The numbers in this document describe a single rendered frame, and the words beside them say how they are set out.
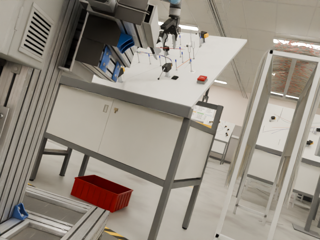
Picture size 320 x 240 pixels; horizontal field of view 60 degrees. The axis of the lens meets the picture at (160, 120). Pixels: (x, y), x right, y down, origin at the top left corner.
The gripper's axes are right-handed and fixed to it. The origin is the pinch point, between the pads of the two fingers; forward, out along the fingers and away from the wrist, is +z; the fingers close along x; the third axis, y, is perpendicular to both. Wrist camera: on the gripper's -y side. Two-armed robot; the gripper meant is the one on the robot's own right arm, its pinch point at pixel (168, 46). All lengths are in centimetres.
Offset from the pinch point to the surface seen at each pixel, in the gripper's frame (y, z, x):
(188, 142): -14, 55, -32
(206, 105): 40, 42, -18
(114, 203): -27, 114, 12
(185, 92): -7.8, 25.7, -22.1
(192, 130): -11, 47, -32
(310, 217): 186, 180, -116
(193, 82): 3.8, 20.4, -20.8
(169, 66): 1.0, 13.0, -2.2
